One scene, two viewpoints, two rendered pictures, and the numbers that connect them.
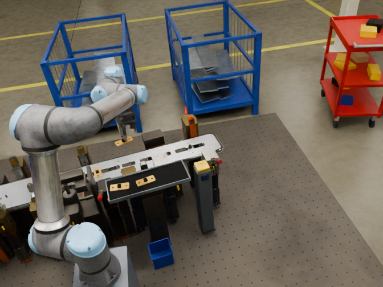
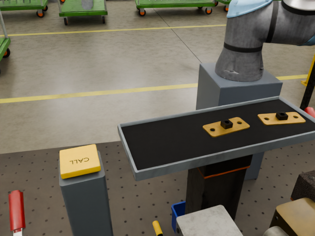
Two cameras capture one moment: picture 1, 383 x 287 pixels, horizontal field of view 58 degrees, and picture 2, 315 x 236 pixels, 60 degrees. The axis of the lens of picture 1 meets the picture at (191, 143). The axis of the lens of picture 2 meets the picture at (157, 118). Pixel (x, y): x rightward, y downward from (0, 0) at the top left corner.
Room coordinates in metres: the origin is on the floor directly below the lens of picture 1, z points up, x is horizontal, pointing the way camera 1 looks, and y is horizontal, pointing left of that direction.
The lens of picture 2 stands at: (1.54, 0.07, 1.45)
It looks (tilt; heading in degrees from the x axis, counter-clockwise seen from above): 32 degrees down; 177
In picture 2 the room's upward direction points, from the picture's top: straight up
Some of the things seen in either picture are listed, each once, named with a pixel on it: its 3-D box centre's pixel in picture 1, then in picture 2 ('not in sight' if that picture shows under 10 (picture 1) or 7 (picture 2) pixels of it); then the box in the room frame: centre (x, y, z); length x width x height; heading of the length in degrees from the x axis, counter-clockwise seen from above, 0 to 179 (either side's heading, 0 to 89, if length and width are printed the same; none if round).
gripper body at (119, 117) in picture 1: (123, 111); not in sight; (1.35, 0.30, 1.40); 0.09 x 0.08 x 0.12; 119
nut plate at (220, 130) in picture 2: (145, 180); (226, 124); (1.13, 0.22, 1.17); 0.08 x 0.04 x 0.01; 110
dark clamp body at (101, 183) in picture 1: (114, 212); not in sight; (1.20, 0.43, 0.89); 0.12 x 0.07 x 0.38; 15
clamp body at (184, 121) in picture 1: (191, 142); not in sight; (1.74, 0.00, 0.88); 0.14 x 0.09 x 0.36; 15
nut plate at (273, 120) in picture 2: (119, 185); (281, 116); (1.10, 0.34, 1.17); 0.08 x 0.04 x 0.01; 93
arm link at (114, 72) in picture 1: (114, 80); not in sight; (1.35, 0.30, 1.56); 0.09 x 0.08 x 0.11; 161
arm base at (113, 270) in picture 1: (97, 265); (240, 57); (0.73, 0.38, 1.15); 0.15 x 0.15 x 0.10
